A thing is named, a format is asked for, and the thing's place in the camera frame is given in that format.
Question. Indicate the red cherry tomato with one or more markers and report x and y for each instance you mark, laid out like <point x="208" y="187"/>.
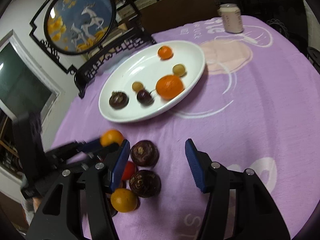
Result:
<point x="130" y="170"/>

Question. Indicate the yellow-green longan fruit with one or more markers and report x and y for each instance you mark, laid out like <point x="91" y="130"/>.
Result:
<point x="179" y="70"/>

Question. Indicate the dark cherry with stem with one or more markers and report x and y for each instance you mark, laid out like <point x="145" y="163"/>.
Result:
<point x="144" y="97"/>

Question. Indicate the round deer screen ornament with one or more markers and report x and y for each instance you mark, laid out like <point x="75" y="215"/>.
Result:
<point x="80" y="35"/>

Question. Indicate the white beverage can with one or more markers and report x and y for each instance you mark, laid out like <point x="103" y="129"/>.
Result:
<point x="231" y="18"/>

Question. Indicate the orange cherry tomato top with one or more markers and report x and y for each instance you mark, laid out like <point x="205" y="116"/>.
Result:
<point x="111" y="137"/>

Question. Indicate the black chair back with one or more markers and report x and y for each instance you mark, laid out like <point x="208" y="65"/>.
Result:
<point x="288" y="17"/>

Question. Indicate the small yellow longan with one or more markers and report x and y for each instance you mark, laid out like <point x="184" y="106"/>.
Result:
<point x="137" y="86"/>

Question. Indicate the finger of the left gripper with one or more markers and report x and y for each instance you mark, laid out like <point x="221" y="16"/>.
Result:
<point x="83" y="161"/>
<point x="71" y="149"/>

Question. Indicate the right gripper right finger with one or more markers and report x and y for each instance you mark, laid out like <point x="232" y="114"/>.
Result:
<point x="256" y="214"/>

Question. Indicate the small kumquat orange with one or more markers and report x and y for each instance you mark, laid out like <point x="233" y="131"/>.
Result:
<point x="165" y="52"/>

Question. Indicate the white oval plate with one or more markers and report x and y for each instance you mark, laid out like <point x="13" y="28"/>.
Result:
<point x="146" y="67"/>

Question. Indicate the purple printed tablecloth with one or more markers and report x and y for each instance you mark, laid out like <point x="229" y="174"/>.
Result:
<point x="256" y="106"/>

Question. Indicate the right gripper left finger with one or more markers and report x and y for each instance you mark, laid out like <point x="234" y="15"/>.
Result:
<point x="59" y="215"/>

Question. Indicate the small dark passion fruit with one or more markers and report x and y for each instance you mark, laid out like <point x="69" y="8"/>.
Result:
<point x="118" y="100"/>

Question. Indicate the orange cherry tomato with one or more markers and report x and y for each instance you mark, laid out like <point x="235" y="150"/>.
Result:
<point x="124" y="200"/>
<point x="111" y="137"/>

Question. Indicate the dark purple passion fruit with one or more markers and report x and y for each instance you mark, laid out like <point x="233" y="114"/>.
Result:
<point x="144" y="153"/>

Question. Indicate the large orange tangerine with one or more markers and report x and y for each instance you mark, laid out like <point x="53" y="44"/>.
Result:
<point x="169" y="86"/>

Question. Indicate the window with white frame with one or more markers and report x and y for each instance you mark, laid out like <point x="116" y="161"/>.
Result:
<point x="25" y="86"/>

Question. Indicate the orange cherry tomato front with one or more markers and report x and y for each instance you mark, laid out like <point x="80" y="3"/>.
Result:
<point x="124" y="200"/>

